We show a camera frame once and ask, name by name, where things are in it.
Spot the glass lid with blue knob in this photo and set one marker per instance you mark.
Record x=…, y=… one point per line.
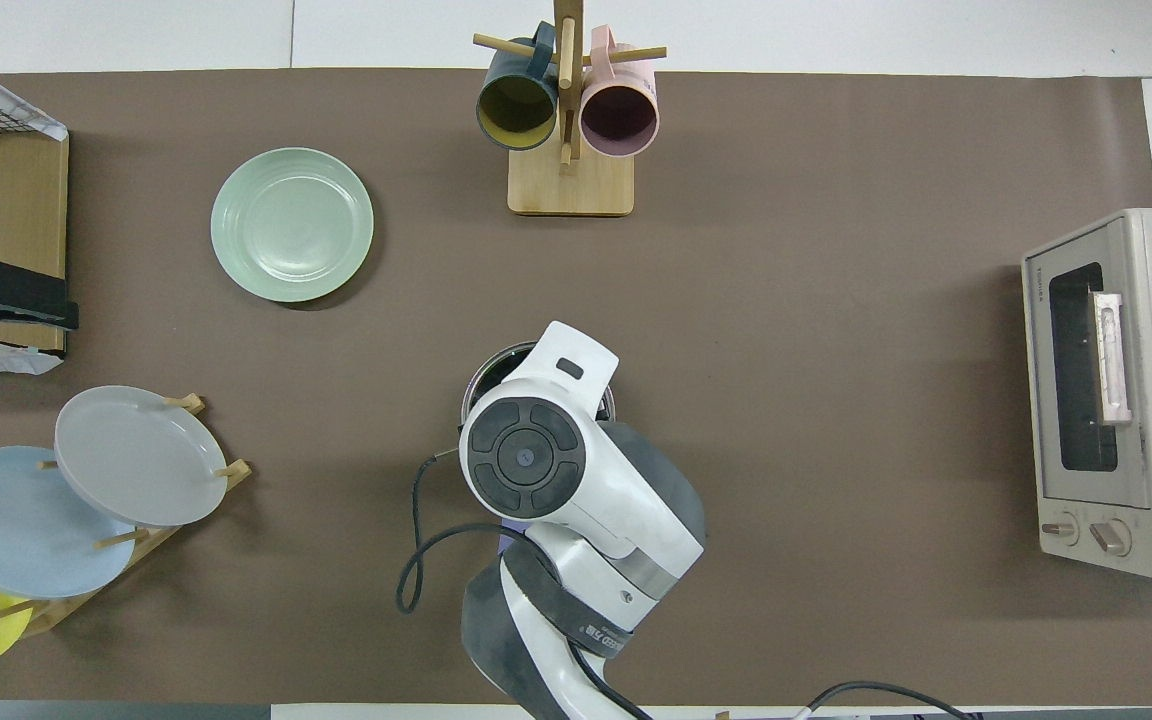
x=496, y=375

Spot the grey plate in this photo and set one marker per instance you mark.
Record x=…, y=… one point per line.
x=141, y=455

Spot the light blue plate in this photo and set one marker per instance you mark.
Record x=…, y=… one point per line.
x=16, y=525

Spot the wooden plate rack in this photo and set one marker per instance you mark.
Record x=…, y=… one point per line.
x=151, y=540

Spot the light green plate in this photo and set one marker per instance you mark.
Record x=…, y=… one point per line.
x=291, y=225

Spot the white patterned cloth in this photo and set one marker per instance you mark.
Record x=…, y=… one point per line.
x=6, y=100

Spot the dark teal mug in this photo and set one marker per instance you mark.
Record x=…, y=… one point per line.
x=517, y=105

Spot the wooden mug tree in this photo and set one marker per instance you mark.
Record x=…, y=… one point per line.
x=571, y=185

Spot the pink mug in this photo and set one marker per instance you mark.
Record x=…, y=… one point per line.
x=619, y=115

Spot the brown table mat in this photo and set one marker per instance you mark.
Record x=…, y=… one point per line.
x=836, y=400

